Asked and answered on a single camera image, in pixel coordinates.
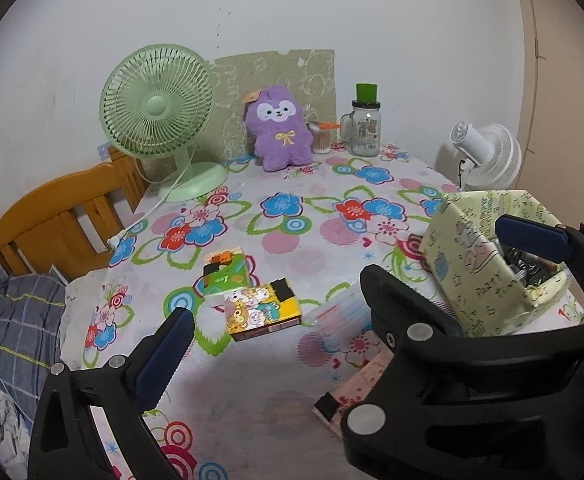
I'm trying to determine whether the white standing fan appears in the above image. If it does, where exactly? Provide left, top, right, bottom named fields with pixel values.
left=434, top=122, right=523, bottom=193

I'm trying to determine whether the green patterned board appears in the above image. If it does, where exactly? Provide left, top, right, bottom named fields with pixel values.
left=209, top=49, right=336, bottom=163

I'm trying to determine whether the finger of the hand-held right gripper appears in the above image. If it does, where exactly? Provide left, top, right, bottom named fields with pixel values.
left=496, top=214, right=584, bottom=321
left=359, top=263, right=468, bottom=358

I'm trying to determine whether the beige door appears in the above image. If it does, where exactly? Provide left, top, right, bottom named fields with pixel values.
left=514, top=0, right=584, bottom=231

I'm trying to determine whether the white fan cable with plug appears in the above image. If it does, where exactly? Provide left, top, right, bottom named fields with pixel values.
left=107, top=160, right=193, bottom=251

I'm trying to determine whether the yellow patterned storage box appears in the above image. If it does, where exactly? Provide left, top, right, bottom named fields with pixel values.
left=418, top=189, right=571, bottom=337

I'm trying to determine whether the green tissue packet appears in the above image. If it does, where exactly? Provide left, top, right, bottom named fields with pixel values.
left=203, top=247, right=249, bottom=297

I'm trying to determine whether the clear plastic pack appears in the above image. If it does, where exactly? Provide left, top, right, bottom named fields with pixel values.
left=302, top=285, right=373, bottom=343

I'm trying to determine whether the white crumpled cloth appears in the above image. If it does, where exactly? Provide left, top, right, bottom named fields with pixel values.
left=0, top=390, right=30, bottom=466

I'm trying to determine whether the wooden bed headboard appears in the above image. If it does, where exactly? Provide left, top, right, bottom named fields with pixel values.
left=0, top=147, right=150, bottom=278

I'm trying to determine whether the green desk fan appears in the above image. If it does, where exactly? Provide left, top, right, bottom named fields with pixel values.
left=99, top=44, right=229, bottom=204

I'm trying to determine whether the purple plush toy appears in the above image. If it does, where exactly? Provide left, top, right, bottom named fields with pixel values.
left=243, top=85, right=314, bottom=171

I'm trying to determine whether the pink cartoon packet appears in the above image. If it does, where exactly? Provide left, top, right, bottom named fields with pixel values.
left=313, top=347, right=398, bottom=433

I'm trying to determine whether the glass jar with green lid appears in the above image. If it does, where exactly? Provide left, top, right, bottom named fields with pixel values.
left=340, top=82, right=383, bottom=157

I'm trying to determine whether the floral tablecloth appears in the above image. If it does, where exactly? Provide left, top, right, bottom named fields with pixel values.
left=59, top=142, right=584, bottom=480

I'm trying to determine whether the cotton swab jar orange lid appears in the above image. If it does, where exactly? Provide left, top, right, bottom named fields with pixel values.
left=306, top=120, right=340, bottom=155

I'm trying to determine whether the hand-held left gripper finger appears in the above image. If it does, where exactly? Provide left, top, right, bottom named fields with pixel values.
left=27, top=306, right=196, bottom=480

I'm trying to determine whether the yellow cartoon tissue packet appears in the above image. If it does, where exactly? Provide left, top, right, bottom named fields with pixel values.
left=223, top=280, right=302, bottom=342

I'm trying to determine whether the grey plaid pillow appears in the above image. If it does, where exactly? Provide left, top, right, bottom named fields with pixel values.
left=0, top=262, right=68, bottom=411

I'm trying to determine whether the black plastic bag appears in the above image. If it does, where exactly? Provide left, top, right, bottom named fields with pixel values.
left=497, top=242, right=560, bottom=291

